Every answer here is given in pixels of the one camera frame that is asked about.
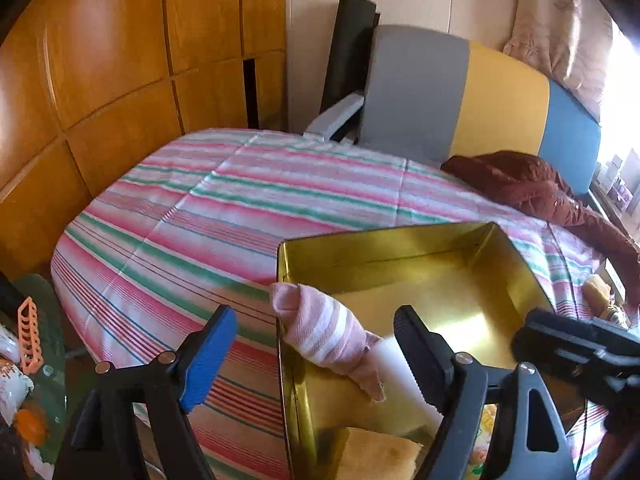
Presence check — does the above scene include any purple box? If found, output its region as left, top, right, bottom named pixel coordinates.
left=612, top=182, right=640, bottom=207

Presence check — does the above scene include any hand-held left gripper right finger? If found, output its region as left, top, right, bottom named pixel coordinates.
left=393, top=305, right=578, bottom=480

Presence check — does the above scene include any white box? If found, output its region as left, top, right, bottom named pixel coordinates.
left=602, top=155, right=626, bottom=186

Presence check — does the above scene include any tan snack packet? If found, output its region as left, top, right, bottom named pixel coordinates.
left=582, top=274, right=615, bottom=307

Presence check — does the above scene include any wooden desk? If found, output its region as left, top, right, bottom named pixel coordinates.
left=590, top=187, right=640, bottom=261

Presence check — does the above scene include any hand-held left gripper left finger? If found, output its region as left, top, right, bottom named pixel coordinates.
left=52, top=304, right=239, bottom=480

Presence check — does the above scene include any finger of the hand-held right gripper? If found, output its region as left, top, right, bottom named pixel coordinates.
left=510, top=336, right=640, bottom=403
left=524, top=308, right=640, bottom=348

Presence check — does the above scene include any striped bed sheet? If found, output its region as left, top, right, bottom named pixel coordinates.
left=50, top=127, right=608, bottom=480

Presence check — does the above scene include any wooden wardrobe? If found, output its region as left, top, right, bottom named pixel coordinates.
left=0, top=0, right=288, bottom=281

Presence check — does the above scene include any orange plastic rack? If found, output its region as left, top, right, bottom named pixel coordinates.
left=16, top=296, right=42, bottom=375

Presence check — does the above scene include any pink striped sock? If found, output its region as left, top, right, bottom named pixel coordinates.
left=270, top=281, right=387, bottom=403

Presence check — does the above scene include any person's right forearm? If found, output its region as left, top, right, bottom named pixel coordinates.
left=590, top=410, right=640, bottom=480

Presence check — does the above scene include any pink patterned curtain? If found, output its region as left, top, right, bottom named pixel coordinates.
left=502, top=0, right=618, bottom=121

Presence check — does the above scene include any grey yellow blue headboard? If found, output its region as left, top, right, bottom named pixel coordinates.
left=359, top=24, right=602, bottom=196

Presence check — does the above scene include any pale printed packet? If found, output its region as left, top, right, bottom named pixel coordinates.
left=472, top=402, right=501, bottom=466

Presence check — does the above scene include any rust brown jacket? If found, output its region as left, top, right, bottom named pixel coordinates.
left=441, top=150, right=640, bottom=306

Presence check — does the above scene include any grey chair armrest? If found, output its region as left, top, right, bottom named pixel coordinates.
left=302, top=91, right=366, bottom=143

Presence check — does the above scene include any white foam block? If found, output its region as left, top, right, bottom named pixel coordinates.
left=372, top=340, right=446, bottom=428

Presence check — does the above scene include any gold tin box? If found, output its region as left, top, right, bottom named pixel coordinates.
left=276, top=221, right=556, bottom=480

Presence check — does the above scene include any black rolled mat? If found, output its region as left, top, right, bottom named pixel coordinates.
left=320, top=0, right=378, bottom=116

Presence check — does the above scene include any yellow sponge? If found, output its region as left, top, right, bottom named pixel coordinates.
left=327, top=426, right=426, bottom=480

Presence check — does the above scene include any white plastic bag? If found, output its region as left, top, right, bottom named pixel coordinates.
left=0, top=322, right=36, bottom=411

